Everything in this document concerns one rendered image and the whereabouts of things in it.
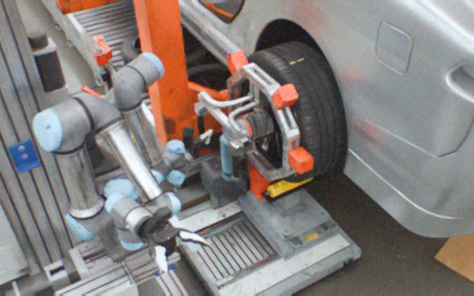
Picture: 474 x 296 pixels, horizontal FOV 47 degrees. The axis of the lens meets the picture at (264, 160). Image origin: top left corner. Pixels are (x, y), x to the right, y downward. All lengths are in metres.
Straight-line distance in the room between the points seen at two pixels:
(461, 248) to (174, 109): 1.78
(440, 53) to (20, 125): 1.36
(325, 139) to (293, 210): 0.73
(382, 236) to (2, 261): 2.03
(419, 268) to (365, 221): 0.43
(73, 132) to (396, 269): 2.00
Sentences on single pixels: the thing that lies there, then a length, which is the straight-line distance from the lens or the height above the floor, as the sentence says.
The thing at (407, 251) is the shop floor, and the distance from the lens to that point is 3.22.
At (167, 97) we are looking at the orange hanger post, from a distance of 2.78.
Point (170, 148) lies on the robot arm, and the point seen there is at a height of 0.96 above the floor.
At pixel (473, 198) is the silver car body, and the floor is 1.04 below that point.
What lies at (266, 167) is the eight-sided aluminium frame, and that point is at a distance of 2.73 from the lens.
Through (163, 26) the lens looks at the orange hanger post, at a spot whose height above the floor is 1.24.
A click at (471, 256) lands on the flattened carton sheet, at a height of 0.01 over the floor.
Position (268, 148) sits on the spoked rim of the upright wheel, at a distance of 2.79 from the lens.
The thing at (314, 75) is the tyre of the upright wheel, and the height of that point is 1.14.
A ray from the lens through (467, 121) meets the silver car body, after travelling 1.86.
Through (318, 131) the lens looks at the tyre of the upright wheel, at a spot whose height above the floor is 0.97.
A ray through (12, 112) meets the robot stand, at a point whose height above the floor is 1.39.
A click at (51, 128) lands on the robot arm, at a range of 1.70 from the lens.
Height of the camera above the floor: 2.40
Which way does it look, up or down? 41 degrees down
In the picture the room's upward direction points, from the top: straight up
